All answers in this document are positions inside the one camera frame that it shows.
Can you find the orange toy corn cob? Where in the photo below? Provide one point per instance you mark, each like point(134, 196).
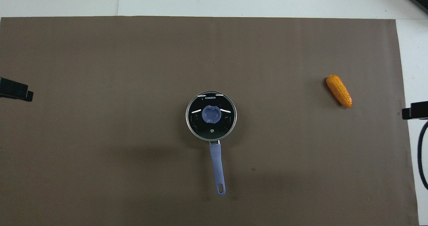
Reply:
point(338, 90)

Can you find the glass pot lid blue knob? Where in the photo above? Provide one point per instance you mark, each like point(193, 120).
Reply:
point(211, 114)

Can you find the brown table mat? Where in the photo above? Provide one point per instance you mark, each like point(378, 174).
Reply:
point(100, 85)

